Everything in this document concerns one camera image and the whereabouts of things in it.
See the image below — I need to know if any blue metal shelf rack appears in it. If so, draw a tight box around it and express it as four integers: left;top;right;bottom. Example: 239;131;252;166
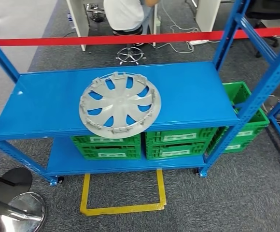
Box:
0;0;280;187

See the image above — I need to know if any grey plastic hubcap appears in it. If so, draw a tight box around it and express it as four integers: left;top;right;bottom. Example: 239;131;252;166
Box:
79;71;161;139

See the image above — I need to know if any green plastic crate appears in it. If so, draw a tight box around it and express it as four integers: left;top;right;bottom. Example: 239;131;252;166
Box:
208;138;253;154
145;141;208;161
145;127;218;144
70;133;142;148
78;145;142;160
206;81;270;146

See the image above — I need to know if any black stool chrome base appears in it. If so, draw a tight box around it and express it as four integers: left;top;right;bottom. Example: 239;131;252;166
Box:
112;25;147;66

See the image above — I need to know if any red barrier belt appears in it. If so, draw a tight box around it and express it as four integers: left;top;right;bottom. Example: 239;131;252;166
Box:
0;25;280;47

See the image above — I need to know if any person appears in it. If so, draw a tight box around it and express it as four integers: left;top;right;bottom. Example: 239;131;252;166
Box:
103;0;161;33

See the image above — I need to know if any white power strip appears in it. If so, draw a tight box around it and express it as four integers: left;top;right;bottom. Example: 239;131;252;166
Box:
189;39;210;46

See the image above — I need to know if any white office desk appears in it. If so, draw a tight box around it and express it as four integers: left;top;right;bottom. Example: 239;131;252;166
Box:
66;0;159;53

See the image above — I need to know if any clear water bottle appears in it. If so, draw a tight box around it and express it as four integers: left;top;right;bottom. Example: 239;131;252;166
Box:
66;13;75;30

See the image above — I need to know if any white board panel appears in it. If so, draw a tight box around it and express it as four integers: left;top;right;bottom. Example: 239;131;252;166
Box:
195;0;222;33

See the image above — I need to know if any thin black bar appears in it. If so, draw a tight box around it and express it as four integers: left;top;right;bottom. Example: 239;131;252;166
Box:
0;170;17;188

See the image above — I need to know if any black office chair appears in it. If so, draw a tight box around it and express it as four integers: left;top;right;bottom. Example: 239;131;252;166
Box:
245;0;280;59

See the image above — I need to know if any white cable bundle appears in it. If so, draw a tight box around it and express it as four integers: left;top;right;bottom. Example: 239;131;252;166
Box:
152;0;225;54

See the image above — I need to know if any chrome stanchion post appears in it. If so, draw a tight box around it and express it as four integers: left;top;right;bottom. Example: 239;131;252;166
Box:
0;191;47;232

